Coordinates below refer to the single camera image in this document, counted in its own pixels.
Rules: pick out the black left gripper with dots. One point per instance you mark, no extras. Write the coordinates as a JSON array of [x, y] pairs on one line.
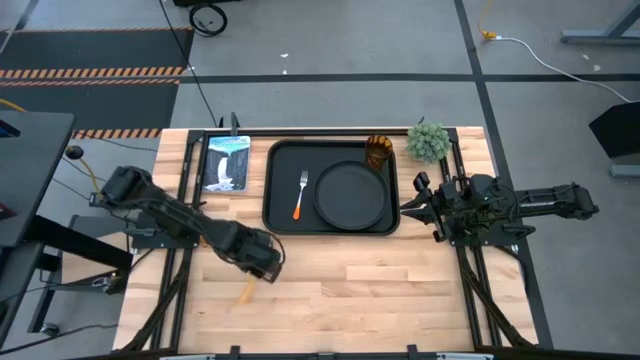
[[250, 247]]

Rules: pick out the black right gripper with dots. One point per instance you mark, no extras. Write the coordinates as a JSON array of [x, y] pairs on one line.
[[457, 205]]

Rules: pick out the round black plate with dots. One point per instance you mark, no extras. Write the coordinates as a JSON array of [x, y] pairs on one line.
[[350, 195]]

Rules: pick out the amber glass cup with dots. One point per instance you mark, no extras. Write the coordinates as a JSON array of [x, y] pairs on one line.
[[378, 150]]

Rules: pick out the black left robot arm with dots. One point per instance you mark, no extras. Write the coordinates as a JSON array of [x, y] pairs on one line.
[[165, 210]]

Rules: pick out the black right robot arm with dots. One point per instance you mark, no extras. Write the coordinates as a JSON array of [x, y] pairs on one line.
[[550, 202]]

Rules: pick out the black rectangular serving tray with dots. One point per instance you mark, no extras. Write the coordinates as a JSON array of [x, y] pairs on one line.
[[290, 230]]

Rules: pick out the small green potted plant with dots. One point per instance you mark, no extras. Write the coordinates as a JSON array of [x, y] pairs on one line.
[[428, 142]]

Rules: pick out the grey metal foot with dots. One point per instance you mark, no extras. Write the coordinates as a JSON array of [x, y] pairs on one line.
[[625, 171]]

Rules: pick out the black angular stand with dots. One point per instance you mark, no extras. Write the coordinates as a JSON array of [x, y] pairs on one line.
[[617, 130]]

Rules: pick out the black side desk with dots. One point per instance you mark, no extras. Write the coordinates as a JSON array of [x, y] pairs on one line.
[[30, 170]]

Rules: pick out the black hazard striped floor mat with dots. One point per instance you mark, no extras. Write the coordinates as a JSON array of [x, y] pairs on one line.
[[90, 75]]

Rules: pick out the black equipment box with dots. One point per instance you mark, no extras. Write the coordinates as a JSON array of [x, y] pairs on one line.
[[205, 2]]

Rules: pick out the grey metal table leg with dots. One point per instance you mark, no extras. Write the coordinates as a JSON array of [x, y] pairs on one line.
[[605, 32]]

